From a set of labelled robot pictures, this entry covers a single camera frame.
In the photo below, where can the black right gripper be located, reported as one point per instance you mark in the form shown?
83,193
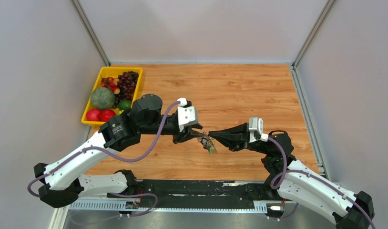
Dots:
236,138

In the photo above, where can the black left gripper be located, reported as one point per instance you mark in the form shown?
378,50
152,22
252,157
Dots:
186,133

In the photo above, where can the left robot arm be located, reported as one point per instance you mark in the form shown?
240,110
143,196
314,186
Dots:
65,181

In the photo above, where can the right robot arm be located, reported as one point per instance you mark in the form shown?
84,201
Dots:
293,180

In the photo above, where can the green lime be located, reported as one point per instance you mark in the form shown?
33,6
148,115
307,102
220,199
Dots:
124,105

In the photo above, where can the dark grape bunch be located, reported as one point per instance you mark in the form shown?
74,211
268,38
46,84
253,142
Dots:
125,88

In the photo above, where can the red apple right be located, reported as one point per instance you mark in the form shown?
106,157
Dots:
106,115

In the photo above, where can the red apple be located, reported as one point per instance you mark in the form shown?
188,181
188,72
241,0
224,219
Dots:
93,115
106,115

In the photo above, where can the green melon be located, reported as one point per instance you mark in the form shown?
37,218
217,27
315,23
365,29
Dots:
102,98

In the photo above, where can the small red fruits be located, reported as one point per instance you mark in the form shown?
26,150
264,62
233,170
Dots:
111,83

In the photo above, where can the red apple left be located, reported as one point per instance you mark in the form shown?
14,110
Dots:
93,115

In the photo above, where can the yellow plastic bin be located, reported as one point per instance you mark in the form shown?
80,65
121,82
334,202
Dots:
112,72

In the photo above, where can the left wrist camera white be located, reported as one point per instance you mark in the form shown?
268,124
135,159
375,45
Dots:
187,114

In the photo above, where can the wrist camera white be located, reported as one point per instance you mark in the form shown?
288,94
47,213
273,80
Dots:
255,128
187,114

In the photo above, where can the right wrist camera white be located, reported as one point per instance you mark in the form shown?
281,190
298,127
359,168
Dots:
255,128

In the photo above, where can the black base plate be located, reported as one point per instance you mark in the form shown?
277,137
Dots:
201,194

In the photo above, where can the aluminium frame rail right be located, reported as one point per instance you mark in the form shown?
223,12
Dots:
301,91

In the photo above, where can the grey cable duct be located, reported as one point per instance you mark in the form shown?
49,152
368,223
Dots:
123,204

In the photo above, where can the aluminium frame post left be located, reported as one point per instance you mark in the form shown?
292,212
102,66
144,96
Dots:
90,31

